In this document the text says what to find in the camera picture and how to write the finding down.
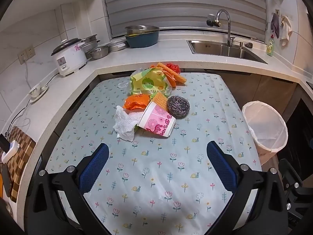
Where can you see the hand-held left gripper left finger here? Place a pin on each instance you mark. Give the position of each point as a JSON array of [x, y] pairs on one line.
[[94, 167]]

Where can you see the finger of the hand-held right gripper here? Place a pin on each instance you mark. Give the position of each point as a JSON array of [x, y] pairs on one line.
[[292, 176]]

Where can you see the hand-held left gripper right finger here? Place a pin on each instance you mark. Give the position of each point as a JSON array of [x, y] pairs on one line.
[[221, 167]]

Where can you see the beige trash bin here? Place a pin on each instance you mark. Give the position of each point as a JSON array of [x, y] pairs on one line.
[[265, 158]]

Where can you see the white tissue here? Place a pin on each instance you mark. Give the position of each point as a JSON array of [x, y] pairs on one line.
[[124, 124]]

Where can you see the translucent white bin liner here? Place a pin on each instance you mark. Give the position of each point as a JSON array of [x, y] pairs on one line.
[[264, 127]]

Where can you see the steel wool scrubber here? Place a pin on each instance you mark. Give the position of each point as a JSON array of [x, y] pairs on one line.
[[178, 106]]

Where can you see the pink flowered paper cup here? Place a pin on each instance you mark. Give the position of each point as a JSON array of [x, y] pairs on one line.
[[156, 121]]

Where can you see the orange foil wrapper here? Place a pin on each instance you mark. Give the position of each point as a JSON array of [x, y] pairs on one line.
[[137, 101]]

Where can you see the clear plastic wrapper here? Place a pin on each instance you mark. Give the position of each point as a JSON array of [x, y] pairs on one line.
[[123, 85]]

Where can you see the small orange waffle sponge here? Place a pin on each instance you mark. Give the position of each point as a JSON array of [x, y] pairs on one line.
[[160, 100]]

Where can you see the orange foam net sheet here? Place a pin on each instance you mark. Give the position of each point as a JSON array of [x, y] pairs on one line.
[[180, 77]]

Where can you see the orange foam net strip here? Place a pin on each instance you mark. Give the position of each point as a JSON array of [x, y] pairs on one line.
[[171, 81]]

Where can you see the green yellow snack bag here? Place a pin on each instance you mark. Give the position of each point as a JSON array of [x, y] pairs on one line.
[[149, 82]]

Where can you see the red plastic wrapper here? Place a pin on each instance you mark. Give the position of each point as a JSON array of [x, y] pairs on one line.
[[173, 68]]

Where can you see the floral tablecloth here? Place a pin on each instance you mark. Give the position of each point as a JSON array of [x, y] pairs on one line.
[[151, 171]]

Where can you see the checkered cutting board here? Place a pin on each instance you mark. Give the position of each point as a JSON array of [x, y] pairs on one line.
[[23, 156]]

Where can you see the white holder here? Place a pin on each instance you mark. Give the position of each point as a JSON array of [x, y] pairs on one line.
[[11, 150]]

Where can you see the wooden base cabinet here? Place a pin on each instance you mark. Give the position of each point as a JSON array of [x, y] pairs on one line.
[[266, 90]]

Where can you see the white power strip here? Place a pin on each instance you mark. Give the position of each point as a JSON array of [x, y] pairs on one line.
[[38, 91]]

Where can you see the black phone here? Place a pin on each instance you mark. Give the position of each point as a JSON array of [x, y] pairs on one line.
[[3, 140]]

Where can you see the white rice cooker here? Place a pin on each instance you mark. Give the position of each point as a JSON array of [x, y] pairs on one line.
[[69, 58]]

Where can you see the small steel bowl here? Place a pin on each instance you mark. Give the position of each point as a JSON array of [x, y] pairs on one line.
[[98, 52]]

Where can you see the stainless steel sink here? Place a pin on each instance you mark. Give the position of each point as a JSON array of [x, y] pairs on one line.
[[220, 49]]

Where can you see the flat steel pan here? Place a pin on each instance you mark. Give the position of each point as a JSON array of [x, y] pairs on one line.
[[117, 46]]

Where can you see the dark scouring pad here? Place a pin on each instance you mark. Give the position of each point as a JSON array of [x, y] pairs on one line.
[[249, 45]]

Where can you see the steel steamer pot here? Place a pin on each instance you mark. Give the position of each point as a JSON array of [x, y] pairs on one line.
[[90, 41]]

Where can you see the green dish soap bottle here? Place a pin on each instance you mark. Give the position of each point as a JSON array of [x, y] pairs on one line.
[[270, 46]]

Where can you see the blue plastic basin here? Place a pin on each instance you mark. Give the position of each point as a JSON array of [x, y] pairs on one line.
[[143, 41]]

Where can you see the chrome faucet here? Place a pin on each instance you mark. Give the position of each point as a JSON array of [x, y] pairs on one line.
[[229, 29]]

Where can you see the cream hanging cloth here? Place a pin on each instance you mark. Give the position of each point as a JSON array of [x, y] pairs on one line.
[[286, 30]]

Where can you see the large steel bowl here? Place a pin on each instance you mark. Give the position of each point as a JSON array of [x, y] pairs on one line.
[[141, 29]]

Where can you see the purple hanging cloth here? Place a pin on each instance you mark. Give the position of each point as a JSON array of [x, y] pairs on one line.
[[275, 24]]

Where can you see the grey window blind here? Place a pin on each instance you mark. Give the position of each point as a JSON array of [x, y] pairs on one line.
[[183, 5]]

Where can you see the white wall socket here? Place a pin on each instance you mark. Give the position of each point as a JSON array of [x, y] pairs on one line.
[[30, 50], [22, 56]]

